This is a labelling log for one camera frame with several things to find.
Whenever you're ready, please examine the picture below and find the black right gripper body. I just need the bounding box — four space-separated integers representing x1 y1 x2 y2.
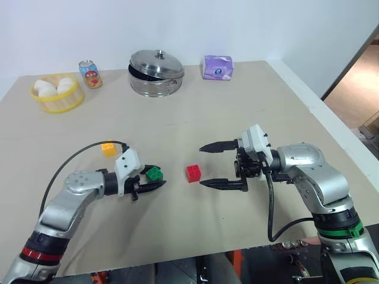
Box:
233 137 264 192

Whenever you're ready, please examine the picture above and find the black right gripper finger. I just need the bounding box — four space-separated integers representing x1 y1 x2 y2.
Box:
198 139 239 154
199 178 242 192

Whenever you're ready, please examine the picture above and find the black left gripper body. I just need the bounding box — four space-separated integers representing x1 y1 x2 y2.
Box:
126 164 150 202

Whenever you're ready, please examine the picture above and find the green toy brick cube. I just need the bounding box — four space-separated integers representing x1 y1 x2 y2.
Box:
145 166 165 182

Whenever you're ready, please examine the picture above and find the red toy brick cube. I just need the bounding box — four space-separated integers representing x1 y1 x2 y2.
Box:
186 164 203 185

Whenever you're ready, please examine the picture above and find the yellow toy brick cube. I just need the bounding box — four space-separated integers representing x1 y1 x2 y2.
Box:
101 140 118 158

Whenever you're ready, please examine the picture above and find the purple tissue pack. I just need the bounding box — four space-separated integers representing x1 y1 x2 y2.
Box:
202 54 235 81

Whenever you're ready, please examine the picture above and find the stainless steel pot lid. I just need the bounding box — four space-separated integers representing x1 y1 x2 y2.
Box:
129 49 185 79

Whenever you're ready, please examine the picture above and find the printed drink can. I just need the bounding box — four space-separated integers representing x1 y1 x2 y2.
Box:
78 59 104 89

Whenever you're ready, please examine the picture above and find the yellow bamboo steamer basket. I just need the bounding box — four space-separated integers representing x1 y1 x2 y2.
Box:
29 73 86 114

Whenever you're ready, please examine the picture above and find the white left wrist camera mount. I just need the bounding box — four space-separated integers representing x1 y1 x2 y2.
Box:
114 147 142 198

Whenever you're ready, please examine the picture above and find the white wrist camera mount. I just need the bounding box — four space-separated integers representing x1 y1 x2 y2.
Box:
242 124 273 163
114 147 142 198

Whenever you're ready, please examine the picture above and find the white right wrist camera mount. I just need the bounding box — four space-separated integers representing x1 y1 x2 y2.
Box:
242 124 273 163

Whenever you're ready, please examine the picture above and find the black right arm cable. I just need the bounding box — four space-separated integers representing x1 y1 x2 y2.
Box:
258 151 315 243

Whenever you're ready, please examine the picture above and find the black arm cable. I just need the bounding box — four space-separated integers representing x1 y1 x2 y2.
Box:
258 151 315 243
39 141 130 221

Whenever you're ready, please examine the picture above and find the orange metal table frame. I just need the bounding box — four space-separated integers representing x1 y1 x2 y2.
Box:
225 248 246 284

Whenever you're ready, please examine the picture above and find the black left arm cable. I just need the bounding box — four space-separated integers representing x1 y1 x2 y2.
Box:
39 141 130 221

